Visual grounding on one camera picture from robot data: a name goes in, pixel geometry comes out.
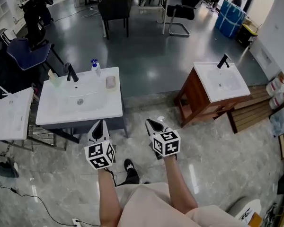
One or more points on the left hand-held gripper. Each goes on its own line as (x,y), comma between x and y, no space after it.
(99,154)

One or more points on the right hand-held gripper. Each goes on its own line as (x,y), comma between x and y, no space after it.
(166,144)

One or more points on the purple soap bar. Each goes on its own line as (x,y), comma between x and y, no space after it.
(110,81)

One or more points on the person's left forearm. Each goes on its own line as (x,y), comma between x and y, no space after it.
(109,197)

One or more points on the person's right forearm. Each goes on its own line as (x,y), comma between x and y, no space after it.
(180,185)

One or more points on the dark grey sink cabinet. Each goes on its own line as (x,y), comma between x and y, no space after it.
(85,126)

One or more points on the person's black star shoe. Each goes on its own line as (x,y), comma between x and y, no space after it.
(129,165)

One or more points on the wide white washbasin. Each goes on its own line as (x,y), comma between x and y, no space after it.
(61,107)

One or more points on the person's black trousers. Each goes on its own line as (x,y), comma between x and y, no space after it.
(132,176)

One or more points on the metal rack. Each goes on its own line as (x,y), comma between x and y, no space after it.
(41,132)

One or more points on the black basin faucet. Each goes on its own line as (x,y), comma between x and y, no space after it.
(72,75)
(223,61)

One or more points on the clear spray bottle blue top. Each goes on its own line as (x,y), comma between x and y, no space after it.
(96,67)

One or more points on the person's pale pink garment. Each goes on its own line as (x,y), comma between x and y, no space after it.
(151,209)

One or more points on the narrow white washbasin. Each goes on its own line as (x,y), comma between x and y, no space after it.
(11,117)

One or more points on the white power strip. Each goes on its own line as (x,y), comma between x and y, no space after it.
(76,222)

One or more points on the wooden slatted pallet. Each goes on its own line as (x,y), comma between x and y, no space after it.
(253,112)

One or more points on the blue chair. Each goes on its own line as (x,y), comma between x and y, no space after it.
(26,53)

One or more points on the black office chair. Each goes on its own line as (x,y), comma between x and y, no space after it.
(34,35)

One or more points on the black cantilever chair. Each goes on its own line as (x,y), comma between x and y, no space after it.
(181,12)

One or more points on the white sack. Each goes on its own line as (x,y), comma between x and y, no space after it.
(278,100)
(274,86)

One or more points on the blue plastic bag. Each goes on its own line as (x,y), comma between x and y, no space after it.
(282,122)

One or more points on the dark grey chair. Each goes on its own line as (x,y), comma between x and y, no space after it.
(114,7)

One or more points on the white rectangular basin panel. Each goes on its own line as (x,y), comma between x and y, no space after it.
(265,58)

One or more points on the black bin yellow lid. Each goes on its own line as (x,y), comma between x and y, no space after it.
(247,35)

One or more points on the blue wrapped bundle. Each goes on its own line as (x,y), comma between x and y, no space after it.
(229,18)

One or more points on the white shelf unit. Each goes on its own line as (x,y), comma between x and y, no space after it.
(0,13)

